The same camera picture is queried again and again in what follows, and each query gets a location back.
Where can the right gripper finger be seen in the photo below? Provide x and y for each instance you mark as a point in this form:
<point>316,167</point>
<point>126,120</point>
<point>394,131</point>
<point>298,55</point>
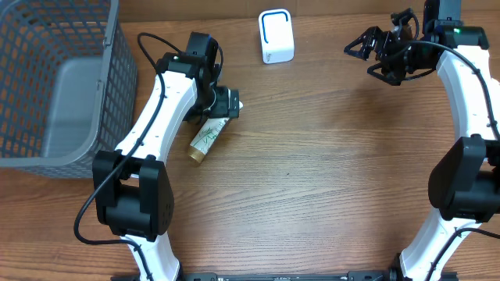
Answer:
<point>362,46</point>
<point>382,73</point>

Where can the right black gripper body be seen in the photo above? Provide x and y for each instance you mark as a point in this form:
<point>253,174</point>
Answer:
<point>396,56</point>

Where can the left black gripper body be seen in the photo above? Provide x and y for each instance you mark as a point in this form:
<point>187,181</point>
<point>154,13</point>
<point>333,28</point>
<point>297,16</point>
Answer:
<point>221,105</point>

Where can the white gold-capped cream tube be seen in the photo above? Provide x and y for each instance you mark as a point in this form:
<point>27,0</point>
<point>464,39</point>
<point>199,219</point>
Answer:
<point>206,137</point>

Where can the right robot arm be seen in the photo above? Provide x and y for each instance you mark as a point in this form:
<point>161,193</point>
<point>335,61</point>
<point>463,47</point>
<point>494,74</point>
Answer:
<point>463,188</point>

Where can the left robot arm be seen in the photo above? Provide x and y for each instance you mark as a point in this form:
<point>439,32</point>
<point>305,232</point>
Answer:
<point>133,195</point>

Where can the white barcode scanner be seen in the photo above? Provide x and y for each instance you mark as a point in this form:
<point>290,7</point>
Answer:
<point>276,35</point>

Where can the grey plastic mesh basket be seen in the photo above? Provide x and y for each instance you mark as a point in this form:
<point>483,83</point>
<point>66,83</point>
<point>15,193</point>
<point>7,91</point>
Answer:
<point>68,85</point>

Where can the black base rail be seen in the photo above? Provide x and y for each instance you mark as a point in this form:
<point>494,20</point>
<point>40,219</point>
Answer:
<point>281,277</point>

